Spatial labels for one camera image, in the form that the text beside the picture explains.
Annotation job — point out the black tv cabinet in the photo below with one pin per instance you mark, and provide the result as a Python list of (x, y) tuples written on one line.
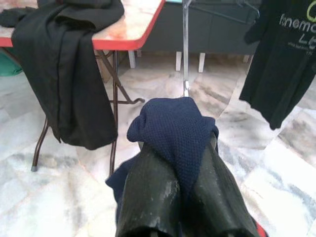
[(217, 32)]

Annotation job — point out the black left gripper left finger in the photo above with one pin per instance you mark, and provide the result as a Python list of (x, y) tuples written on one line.
[(150, 197)]

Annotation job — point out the red-edged marble folding table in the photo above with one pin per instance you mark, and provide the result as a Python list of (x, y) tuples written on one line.
[(133, 27)]

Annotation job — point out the green bag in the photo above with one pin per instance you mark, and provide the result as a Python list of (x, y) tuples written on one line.
[(8, 66)]

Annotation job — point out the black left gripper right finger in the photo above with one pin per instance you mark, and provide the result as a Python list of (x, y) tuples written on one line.
[(217, 202)]

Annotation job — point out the silver metal clothes rack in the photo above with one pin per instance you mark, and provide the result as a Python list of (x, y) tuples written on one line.
[(185, 49)]

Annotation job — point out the black draped garment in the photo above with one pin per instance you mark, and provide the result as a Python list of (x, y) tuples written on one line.
[(61, 74)]

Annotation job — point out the black printed T-shirt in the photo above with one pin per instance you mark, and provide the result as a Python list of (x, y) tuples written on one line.
[(279, 74)]

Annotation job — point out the dark navy knit shirt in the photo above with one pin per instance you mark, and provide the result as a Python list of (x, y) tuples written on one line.
[(170, 128)]

